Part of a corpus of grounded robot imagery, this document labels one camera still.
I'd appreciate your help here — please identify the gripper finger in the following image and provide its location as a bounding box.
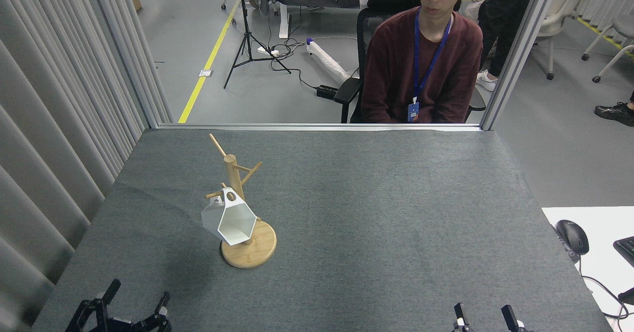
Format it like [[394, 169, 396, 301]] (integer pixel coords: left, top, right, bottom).
[[501, 305, 526, 332], [453, 303, 470, 332]]

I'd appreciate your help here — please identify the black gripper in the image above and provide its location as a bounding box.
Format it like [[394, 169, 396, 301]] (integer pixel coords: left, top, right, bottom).
[[64, 278, 172, 332]]

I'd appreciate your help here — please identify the white hexagonal cup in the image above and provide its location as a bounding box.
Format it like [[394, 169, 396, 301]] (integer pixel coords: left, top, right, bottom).
[[201, 187, 258, 246]]

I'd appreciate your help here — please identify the wooden cup rack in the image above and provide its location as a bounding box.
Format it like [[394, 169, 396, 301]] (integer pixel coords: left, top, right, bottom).
[[206, 133, 277, 269]]

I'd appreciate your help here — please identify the black computer mouse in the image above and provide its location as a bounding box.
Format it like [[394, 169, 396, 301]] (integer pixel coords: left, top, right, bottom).
[[556, 220, 590, 256]]

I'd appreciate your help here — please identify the black keyboard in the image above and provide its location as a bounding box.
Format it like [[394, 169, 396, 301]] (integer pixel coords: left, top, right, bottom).
[[613, 236, 634, 267]]

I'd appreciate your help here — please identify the grey pleated curtain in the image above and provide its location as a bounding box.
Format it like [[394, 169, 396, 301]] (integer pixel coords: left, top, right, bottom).
[[0, 0, 149, 332]]

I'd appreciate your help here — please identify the black shoe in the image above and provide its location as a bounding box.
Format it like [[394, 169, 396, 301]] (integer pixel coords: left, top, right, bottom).
[[594, 102, 634, 127]]

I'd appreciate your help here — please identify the white shoe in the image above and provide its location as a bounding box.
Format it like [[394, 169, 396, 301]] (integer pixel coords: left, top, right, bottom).
[[475, 69, 497, 92]]

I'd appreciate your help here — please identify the seated person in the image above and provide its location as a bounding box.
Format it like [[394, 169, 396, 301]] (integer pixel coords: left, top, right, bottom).
[[361, 0, 483, 123]]

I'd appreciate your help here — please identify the black office chair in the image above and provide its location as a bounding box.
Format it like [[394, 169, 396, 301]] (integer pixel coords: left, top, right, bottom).
[[333, 7, 487, 123]]

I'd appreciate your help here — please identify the white wrapped tube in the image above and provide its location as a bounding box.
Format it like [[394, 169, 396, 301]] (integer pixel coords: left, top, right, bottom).
[[306, 38, 350, 82]]

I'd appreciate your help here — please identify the black tripod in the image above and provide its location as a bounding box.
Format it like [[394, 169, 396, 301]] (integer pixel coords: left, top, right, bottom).
[[224, 0, 292, 89]]

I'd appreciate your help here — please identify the standing person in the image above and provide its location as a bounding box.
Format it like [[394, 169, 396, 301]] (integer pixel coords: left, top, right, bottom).
[[476, 0, 540, 92]]

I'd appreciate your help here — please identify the grey chair on castors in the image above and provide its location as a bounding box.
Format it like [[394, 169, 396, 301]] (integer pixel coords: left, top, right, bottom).
[[582, 15, 634, 83]]

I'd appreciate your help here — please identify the white armchair on castors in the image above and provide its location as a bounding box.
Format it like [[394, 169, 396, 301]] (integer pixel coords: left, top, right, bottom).
[[537, 0, 602, 80]]

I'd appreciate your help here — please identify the black mouse cable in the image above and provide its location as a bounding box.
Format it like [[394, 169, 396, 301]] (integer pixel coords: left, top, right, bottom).
[[577, 258, 630, 320]]

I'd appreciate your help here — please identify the silver table rail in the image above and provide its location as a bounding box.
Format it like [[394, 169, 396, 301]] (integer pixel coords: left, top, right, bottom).
[[158, 123, 483, 132]]

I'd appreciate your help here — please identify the smooth silver post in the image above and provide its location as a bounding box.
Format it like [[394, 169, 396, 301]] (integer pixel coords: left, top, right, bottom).
[[480, 0, 563, 131]]

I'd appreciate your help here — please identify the black floor cable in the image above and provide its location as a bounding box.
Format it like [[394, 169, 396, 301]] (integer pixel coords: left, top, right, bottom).
[[267, 5, 320, 91]]

